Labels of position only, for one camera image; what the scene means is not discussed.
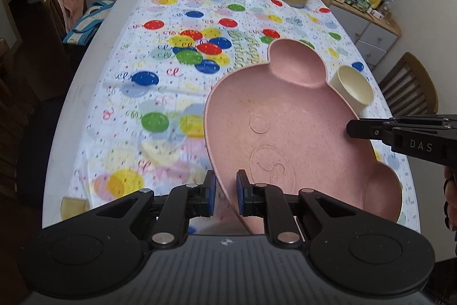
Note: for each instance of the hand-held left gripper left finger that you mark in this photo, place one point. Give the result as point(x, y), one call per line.
point(210, 192)

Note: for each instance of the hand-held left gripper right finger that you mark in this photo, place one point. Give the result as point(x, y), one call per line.
point(242, 192)

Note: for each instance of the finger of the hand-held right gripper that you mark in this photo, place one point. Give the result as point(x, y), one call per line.
point(367, 129)

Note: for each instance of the cream bowl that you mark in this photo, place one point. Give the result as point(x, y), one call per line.
point(351, 83)

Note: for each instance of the pink bear-shaped plate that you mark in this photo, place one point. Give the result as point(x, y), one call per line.
point(303, 119)

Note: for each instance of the person's right hand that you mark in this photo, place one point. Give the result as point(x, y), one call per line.
point(451, 197)

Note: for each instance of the brown slatted wooden chair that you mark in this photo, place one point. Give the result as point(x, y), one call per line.
point(407, 83)

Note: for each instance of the white drawer cabinet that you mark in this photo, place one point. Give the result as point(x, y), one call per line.
point(375, 40)

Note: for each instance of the clear acrylic container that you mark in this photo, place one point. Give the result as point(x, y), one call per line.
point(387, 10)

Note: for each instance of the balloon-print tablecloth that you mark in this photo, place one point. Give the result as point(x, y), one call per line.
point(160, 76)

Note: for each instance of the small pale yellow cup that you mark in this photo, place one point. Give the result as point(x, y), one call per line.
point(73, 208)

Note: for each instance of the blue striped bag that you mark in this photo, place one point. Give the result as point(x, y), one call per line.
point(87, 22)

